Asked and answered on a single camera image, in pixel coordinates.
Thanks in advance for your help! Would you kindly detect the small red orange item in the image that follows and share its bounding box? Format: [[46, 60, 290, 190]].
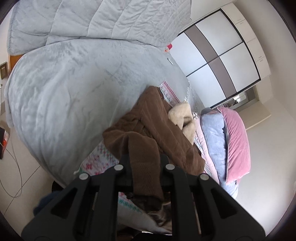
[[165, 44, 172, 52]]

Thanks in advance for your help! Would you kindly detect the light blue fleece garment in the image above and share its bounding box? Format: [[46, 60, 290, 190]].
[[200, 108, 238, 198]]

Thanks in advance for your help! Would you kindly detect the grey quilted duvet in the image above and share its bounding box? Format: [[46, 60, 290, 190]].
[[7, 1, 192, 56]]

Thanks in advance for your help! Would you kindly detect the brown coat with fur collar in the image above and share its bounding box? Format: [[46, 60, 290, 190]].
[[102, 86, 205, 201]]

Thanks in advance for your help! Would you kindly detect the white charging cable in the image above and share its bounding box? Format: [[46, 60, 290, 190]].
[[0, 138, 24, 198]]

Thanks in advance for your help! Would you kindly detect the grey plush bedspread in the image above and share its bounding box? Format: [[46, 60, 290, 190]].
[[4, 38, 209, 188]]

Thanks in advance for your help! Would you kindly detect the patterned red green white blanket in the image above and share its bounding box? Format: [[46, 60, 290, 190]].
[[73, 81, 180, 234]]

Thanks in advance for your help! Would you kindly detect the pink velvet garment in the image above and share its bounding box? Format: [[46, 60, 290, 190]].
[[218, 107, 251, 184]]

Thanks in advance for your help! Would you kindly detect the black device on floor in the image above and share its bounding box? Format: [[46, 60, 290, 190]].
[[0, 128, 10, 160]]

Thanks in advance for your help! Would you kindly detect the white sliding door wardrobe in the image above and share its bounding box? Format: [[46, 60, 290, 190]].
[[170, 1, 271, 112]]

